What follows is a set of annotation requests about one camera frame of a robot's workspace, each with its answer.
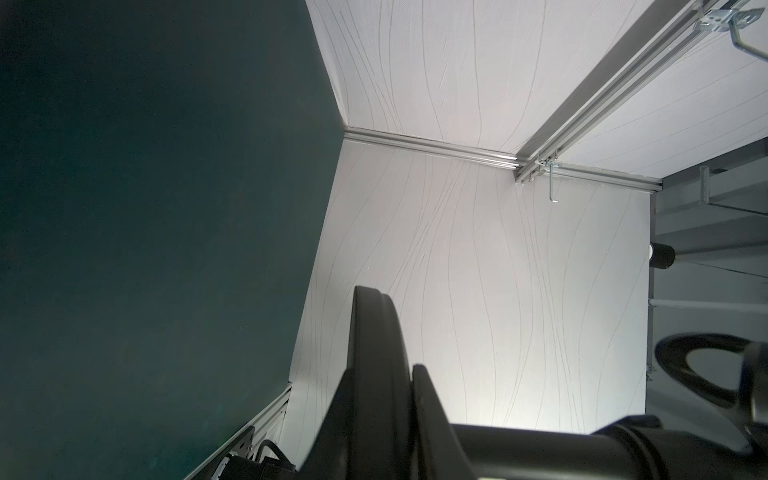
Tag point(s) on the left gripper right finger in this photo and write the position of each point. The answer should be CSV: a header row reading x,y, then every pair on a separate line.
x,y
439,452

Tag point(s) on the small metal bracket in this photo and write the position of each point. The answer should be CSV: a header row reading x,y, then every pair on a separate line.
x,y
732,21

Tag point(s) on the horizontal aluminium top rail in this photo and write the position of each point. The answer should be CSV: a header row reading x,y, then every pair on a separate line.
x,y
663,33

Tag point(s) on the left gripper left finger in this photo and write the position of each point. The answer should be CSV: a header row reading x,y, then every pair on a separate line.
x,y
367,432

